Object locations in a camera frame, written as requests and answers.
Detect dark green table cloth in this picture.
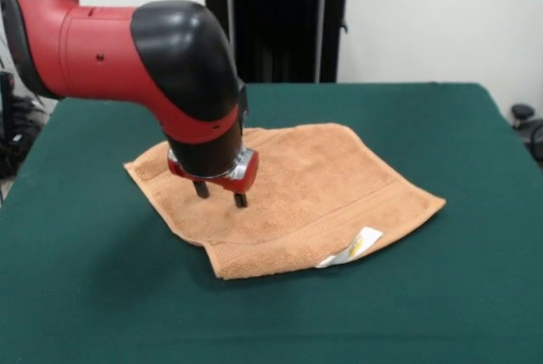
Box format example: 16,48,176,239
0,81,543,364

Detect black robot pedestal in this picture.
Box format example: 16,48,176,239
186,0,367,84

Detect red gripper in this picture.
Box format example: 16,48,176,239
165,147,260,210

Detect grey cable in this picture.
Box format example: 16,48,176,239
0,35,14,64

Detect black equipment stack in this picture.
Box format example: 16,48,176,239
0,70,59,179

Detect orange terry towel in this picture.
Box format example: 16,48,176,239
123,122,447,281

